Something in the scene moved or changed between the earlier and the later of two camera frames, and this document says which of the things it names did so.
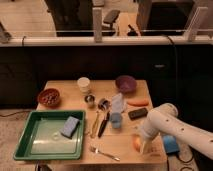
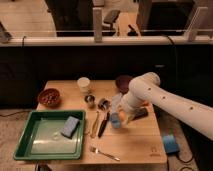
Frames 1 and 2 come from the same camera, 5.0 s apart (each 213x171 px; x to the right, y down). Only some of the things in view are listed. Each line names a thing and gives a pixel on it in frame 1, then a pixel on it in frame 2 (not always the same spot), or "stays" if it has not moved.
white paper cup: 84,85 stays
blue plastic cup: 116,119 stays
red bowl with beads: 49,97 stays
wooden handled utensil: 92,135 stays
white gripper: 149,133 to 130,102
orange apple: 136,142 to 122,115
